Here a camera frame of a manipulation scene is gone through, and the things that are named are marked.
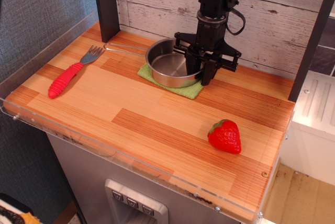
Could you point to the fork with red handle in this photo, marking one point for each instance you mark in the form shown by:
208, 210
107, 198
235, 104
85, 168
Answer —
61, 82

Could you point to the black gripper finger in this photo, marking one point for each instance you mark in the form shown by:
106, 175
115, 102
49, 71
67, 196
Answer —
209, 70
193, 61

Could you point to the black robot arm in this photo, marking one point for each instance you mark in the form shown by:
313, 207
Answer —
216, 9

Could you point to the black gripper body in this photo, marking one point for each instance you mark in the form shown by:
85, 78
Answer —
210, 40

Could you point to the black orange object bottom left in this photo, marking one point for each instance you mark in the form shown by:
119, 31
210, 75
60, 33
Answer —
13, 211

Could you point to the steel pot with wire handle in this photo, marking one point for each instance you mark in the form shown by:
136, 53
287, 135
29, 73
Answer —
167, 65

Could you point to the clear acrylic table guard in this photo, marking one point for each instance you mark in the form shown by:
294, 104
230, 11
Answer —
110, 106

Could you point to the red toy strawberry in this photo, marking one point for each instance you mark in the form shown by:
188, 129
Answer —
224, 135

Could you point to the white toy sink unit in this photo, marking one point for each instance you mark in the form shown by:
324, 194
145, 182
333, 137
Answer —
308, 146

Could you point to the dark left frame post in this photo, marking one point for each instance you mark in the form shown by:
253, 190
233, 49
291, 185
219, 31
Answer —
108, 18

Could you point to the dark frame post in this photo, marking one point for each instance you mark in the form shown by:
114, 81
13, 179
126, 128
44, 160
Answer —
315, 36
108, 18

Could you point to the green folded towel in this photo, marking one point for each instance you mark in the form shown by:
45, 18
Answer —
189, 92

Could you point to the dark right frame post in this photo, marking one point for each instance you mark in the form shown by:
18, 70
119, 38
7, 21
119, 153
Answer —
315, 36

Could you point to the fridge dispenser button panel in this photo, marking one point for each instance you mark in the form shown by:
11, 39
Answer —
130, 206

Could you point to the silver toy fridge cabinet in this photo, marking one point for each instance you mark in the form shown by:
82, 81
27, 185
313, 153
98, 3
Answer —
87, 169

